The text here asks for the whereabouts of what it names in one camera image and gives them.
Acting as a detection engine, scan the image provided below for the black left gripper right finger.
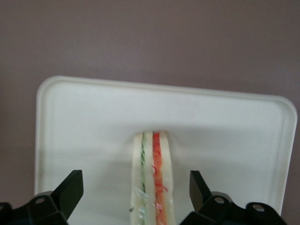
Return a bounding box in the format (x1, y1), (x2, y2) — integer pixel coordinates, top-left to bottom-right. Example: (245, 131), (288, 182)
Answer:
(179, 170), (288, 225)

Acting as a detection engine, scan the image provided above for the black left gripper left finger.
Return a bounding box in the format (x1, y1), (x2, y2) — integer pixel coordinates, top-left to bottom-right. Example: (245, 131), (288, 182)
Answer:
(0, 170), (84, 225)

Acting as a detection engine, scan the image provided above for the white rectangular tray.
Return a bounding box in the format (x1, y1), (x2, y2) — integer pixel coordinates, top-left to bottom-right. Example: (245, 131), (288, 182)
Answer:
(33, 75), (297, 218)

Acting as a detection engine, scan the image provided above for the plastic-wrapped sandwich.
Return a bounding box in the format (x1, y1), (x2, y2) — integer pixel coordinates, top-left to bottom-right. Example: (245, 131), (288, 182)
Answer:
(130, 131), (176, 225)

